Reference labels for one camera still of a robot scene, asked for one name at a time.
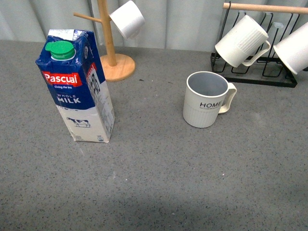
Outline cream HOME mug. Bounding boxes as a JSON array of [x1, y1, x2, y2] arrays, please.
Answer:
[[183, 71, 237, 128]]

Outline blue white milk carton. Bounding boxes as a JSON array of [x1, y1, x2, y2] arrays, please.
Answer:
[[36, 29, 115, 143]]

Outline small white cup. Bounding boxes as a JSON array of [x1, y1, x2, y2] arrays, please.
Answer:
[[109, 0, 145, 39]]

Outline wooden mug tree stand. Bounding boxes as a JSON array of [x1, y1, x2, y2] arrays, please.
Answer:
[[73, 0, 136, 82]]

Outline white ribbed hanging mug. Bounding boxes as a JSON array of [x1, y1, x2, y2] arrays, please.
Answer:
[[215, 15, 271, 68]]

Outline black wire mug rack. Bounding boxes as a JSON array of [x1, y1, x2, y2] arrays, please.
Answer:
[[210, 1, 308, 88]]

